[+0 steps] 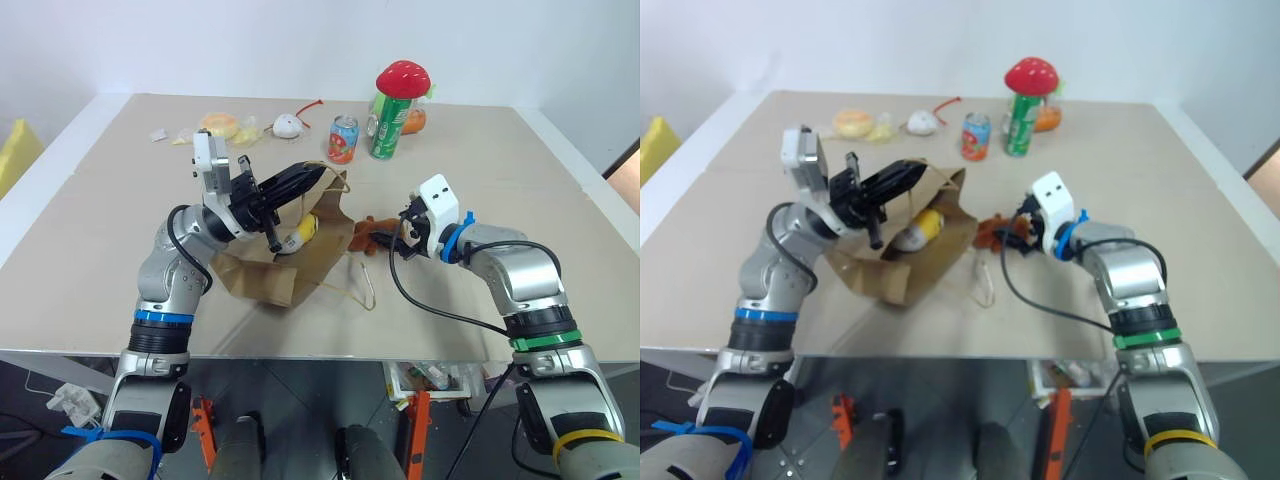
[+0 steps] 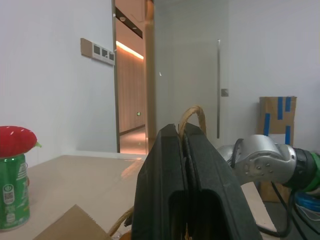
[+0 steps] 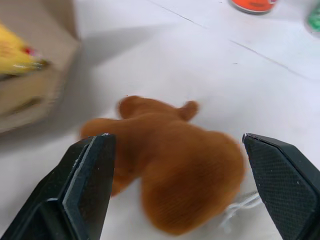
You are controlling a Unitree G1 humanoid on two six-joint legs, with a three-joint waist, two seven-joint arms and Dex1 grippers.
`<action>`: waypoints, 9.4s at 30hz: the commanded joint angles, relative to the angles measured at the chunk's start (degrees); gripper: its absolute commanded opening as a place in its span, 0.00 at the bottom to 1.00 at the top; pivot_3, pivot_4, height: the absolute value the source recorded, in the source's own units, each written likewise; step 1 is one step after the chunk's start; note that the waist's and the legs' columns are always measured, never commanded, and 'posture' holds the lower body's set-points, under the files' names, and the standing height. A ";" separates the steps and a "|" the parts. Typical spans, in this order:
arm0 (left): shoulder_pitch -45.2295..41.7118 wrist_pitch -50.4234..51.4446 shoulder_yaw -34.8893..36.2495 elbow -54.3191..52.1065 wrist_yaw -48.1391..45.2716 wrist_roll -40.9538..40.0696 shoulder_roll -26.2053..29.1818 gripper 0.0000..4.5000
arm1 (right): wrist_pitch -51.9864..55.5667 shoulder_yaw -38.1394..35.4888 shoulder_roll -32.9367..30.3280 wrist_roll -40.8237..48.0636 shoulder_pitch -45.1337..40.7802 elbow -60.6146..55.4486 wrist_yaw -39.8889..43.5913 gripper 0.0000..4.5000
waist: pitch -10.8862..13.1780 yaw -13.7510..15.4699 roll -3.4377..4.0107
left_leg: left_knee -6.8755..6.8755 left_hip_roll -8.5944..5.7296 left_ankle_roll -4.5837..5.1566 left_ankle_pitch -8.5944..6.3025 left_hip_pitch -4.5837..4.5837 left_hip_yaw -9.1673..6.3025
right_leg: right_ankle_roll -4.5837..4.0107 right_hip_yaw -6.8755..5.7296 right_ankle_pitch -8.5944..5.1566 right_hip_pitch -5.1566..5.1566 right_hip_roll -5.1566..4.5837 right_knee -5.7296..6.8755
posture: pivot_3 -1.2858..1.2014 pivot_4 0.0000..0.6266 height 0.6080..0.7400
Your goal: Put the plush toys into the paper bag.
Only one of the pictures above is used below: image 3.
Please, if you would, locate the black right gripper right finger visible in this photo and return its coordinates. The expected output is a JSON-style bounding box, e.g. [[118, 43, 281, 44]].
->
[[242, 133, 320, 240]]

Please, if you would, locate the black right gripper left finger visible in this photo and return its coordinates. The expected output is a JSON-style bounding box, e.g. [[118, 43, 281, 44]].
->
[[0, 133, 117, 240]]

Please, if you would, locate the brown plush bear toy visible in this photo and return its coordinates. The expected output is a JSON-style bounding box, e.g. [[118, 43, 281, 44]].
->
[[80, 95, 247, 236]]

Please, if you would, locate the green bottle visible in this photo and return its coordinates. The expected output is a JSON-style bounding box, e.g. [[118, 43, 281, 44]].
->
[[304, 3, 320, 38]]

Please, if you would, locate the orange can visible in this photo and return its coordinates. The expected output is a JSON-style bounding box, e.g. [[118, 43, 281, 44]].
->
[[229, 0, 279, 15]]

